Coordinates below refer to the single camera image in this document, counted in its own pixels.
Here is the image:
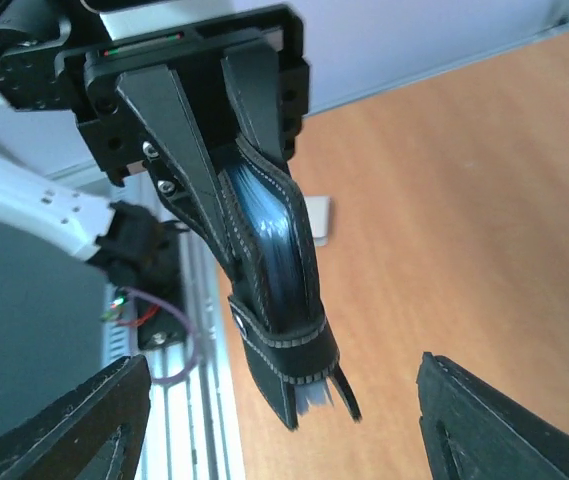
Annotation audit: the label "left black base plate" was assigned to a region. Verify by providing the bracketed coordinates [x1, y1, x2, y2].
[137, 281, 186, 351]

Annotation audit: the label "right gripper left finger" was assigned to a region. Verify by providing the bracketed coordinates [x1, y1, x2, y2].
[0, 355, 151, 479]

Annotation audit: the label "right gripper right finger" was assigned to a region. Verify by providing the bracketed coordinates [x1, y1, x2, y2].
[417, 352, 569, 480]

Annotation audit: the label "left circuit board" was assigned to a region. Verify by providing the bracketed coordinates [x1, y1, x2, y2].
[100, 294, 127, 323]

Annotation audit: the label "grey card holder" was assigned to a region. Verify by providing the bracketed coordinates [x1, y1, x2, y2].
[305, 196, 331, 247]

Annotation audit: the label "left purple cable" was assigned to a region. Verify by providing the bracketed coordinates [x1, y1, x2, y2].
[123, 284, 200, 386]

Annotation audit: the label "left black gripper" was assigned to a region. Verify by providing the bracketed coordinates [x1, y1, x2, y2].
[0, 3, 310, 285]

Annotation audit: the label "black leather card holder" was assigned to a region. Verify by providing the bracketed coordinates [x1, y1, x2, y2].
[219, 136, 362, 431]

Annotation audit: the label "aluminium frame rails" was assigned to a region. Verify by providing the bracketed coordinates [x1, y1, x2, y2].
[98, 174, 245, 480]

